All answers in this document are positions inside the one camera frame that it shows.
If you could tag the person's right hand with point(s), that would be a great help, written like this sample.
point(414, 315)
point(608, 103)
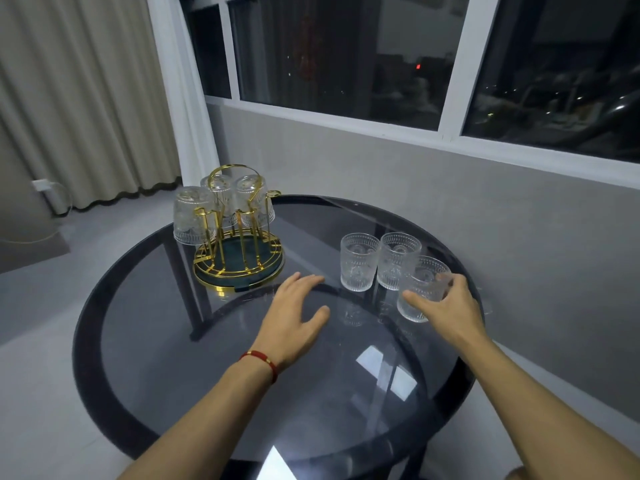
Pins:
point(457, 314)

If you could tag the person's left hand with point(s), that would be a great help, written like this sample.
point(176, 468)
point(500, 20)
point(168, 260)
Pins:
point(282, 329)

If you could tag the person's left thumb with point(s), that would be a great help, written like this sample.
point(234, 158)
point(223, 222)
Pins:
point(317, 320)

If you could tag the person's right thumb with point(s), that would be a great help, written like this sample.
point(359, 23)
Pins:
point(417, 299)

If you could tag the clear embossed drinking glass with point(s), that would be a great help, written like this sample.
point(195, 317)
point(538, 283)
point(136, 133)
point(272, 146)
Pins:
point(359, 262)
point(395, 259)
point(417, 294)
point(257, 204)
point(189, 217)
point(222, 197)

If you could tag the person's right forearm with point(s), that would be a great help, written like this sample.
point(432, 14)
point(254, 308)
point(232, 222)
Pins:
point(545, 414)

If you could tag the person's left forearm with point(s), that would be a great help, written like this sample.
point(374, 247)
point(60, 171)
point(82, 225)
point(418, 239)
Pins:
point(210, 424)

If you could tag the gold cup rack green tray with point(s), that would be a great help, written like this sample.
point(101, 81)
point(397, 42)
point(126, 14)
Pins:
point(240, 267)

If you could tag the white sheer curtain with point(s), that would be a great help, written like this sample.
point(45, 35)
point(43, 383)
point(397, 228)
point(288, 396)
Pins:
point(185, 119)

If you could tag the beige curtain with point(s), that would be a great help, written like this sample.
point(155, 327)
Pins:
point(75, 94)

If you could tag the white window frame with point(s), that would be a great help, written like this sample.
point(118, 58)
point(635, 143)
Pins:
point(465, 69)

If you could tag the black round table frame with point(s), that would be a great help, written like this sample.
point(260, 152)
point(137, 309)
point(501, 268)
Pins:
point(85, 354)

